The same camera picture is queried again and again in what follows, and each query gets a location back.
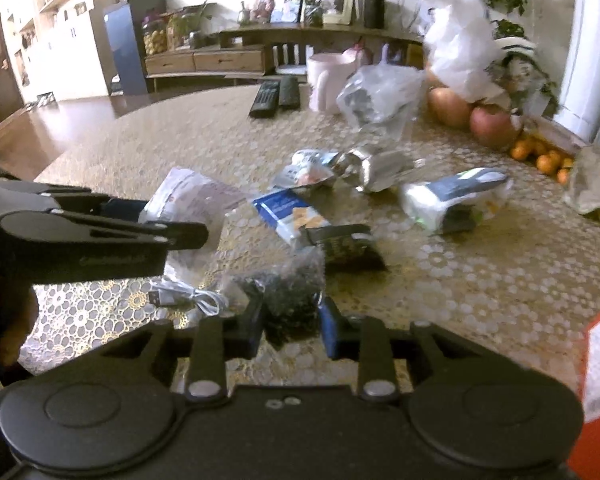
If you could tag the small metal vase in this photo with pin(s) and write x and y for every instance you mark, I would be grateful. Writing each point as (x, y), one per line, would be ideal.
(244, 14)

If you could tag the wooden photo frame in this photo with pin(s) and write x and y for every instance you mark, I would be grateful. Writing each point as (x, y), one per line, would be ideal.
(339, 7)

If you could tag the plain black remote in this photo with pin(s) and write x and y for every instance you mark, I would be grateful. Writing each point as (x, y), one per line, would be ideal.
(288, 92)

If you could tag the blue cracker packet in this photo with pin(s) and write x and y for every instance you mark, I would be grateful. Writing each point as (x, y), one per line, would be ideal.
(285, 212)

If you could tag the wooden tv cabinet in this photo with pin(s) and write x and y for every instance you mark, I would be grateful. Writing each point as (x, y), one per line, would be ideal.
(220, 60)

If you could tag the small pink bottle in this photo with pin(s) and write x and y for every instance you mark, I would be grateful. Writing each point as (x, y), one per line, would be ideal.
(357, 55)

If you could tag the black remote with buttons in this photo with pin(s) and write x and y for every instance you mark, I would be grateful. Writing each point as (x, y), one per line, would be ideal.
(265, 100)

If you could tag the white chicken sausage packet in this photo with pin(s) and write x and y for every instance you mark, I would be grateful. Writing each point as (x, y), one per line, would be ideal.
(305, 172)

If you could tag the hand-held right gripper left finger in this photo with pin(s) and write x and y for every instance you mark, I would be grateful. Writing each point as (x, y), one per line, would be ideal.
(254, 332)

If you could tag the clear bag of dark tea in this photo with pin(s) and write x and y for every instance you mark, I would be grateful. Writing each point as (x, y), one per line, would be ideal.
(290, 297)

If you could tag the yellow-red apple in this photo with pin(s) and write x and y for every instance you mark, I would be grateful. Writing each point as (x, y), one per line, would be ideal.
(447, 107)

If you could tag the pile of tangerines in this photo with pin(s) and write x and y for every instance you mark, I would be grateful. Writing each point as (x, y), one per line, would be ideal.
(545, 160)

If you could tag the white router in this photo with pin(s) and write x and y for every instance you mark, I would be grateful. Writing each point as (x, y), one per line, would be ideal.
(291, 55)

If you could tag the white purple snack packet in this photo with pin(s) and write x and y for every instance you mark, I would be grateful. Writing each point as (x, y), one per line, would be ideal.
(195, 200)

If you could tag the white dark-blue snack packet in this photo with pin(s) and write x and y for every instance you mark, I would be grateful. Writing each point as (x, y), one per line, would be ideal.
(430, 200)

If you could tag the potted plant in glass vase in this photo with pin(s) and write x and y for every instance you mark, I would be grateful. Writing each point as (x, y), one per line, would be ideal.
(312, 2)

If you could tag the silver foil wrapper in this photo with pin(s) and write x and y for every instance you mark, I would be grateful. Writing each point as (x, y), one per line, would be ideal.
(380, 167)

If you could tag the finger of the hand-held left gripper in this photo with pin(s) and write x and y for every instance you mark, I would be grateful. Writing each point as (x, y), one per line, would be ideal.
(127, 210)
(180, 236)

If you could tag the clear plastic bag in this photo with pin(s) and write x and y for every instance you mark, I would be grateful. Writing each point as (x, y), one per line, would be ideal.
(380, 95)

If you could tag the pink mug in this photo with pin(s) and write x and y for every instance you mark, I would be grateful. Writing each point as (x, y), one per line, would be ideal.
(325, 80)

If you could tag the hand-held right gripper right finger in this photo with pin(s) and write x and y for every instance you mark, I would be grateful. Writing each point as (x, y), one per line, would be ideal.
(331, 332)

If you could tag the dark blue cabinet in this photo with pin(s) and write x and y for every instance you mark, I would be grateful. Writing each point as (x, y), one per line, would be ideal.
(125, 50)

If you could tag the red apple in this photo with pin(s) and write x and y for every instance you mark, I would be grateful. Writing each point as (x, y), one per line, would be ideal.
(491, 127)

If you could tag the clear fruit wrapping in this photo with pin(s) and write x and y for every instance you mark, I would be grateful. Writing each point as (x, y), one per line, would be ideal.
(525, 75)

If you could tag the person's left hand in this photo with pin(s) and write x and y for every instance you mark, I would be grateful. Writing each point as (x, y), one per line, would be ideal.
(17, 325)

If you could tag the black snack packet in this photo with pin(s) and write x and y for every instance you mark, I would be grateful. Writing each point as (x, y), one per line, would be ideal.
(347, 250)

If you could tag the white plastic bag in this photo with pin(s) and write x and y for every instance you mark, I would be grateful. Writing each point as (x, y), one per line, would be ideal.
(460, 45)

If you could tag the jar of yellow fruit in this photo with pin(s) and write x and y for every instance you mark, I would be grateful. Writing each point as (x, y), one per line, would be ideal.
(155, 42)

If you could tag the crumpled grey rag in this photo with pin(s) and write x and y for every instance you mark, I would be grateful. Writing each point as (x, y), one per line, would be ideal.
(595, 185)

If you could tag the white wall shelving unit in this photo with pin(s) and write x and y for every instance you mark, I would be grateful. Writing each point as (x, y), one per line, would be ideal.
(65, 15)

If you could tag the black speaker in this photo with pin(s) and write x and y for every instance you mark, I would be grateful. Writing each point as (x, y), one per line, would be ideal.
(373, 12)

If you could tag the lace-patterned desktop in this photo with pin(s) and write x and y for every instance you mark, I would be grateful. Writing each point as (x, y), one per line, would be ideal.
(480, 285)

